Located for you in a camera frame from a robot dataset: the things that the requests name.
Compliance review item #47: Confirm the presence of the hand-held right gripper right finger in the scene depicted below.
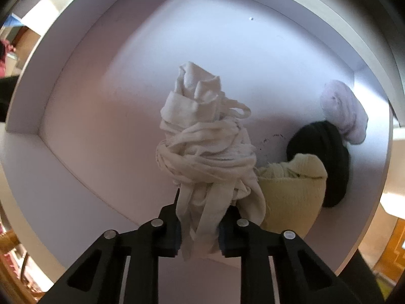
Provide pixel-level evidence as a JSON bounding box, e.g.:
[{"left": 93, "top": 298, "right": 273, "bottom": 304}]
[{"left": 218, "top": 206, "right": 358, "bottom": 304}]

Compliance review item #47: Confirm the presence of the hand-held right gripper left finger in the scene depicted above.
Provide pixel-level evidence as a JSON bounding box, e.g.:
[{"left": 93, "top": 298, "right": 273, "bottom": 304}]
[{"left": 38, "top": 193, "right": 183, "bottom": 304}]

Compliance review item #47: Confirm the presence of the yellow cloth bundle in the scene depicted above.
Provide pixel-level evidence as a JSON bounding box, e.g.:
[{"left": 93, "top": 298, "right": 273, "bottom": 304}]
[{"left": 257, "top": 153, "right": 328, "bottom": 239}]

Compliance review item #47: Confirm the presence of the white knotted cloth bundle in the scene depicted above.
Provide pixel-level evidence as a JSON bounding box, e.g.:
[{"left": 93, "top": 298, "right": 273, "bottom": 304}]
[{"left": 155, "top": 61, "right": 267, "bottom": 262}]

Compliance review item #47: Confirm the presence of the black cloth bundle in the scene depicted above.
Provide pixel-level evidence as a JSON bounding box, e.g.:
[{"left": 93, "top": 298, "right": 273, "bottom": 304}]
[{"left": 286, "top": 121, "right": 350, "bottom": 209}]

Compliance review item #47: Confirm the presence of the white desk drawer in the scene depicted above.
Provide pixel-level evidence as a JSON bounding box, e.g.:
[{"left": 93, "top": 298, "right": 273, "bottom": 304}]
[{"left": 5, "top": 0, "right": 394, "bottom": 277}]

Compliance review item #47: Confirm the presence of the lavender cloth bundle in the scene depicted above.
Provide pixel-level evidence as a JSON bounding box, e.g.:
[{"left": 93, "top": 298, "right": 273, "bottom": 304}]
[{"left": 319, "top": 80, "right": 369, "bottom": 144}]

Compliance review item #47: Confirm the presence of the wooden chair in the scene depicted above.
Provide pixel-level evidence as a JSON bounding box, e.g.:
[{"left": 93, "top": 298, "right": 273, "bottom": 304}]
[{"left": 0, "top": 228, "right": 42, "bottom": 304}]

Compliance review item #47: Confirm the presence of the carved wooden door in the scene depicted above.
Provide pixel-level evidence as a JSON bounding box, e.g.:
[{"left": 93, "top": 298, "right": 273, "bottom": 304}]
[{"left": 378, "top": 217, "right": 405, "bottom": 273}]

